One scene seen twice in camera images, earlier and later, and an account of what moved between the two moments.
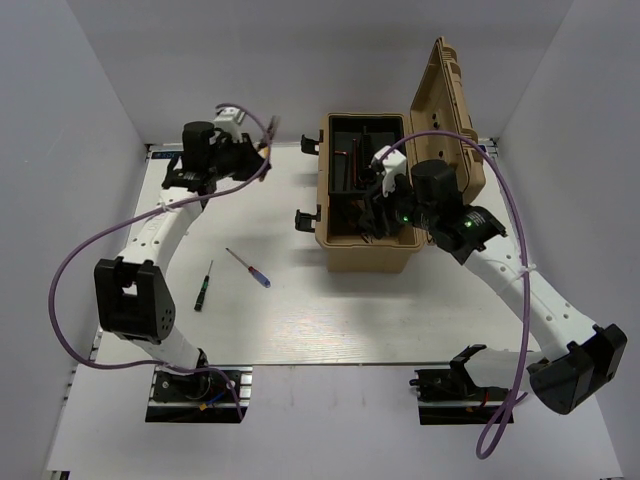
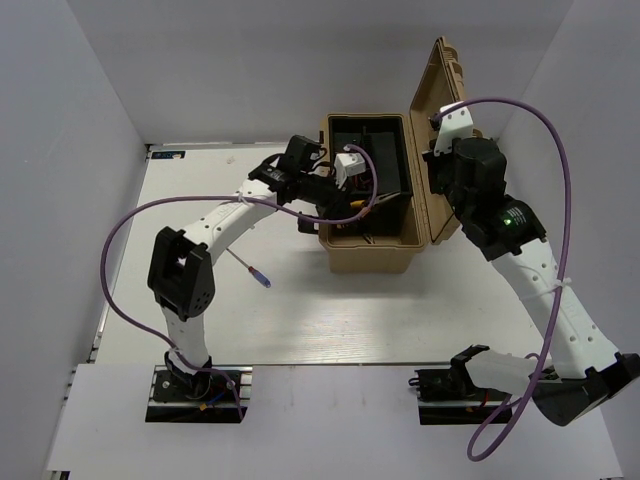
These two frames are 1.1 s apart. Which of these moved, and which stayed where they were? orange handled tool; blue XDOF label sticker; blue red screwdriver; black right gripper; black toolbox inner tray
Moved: orange handled tool; black right gripper
Stayed: black toolbox inner tray; blue XDOF label sticker; blue red screwdriver
